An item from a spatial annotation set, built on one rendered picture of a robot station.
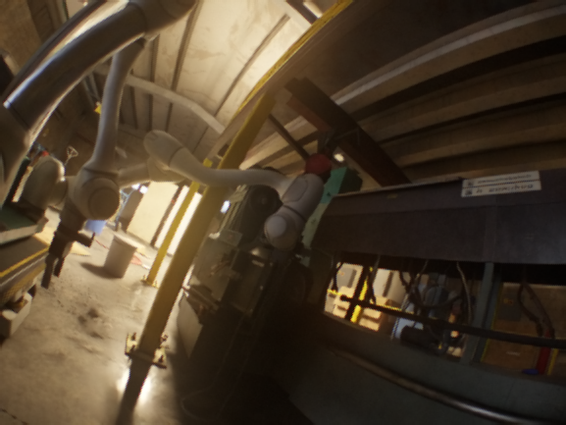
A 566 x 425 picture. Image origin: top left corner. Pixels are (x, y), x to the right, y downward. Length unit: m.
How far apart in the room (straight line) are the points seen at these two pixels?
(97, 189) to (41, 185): 0.64
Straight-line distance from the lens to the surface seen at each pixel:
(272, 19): 6.06
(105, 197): 0.56
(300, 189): 0.81
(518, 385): 1.05
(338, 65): 1.70
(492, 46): 1.32
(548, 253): 1.17
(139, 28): 0.68
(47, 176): 1.17
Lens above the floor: 0.68
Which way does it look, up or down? 16 degrees up
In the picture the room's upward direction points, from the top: 24 degrees clockwise
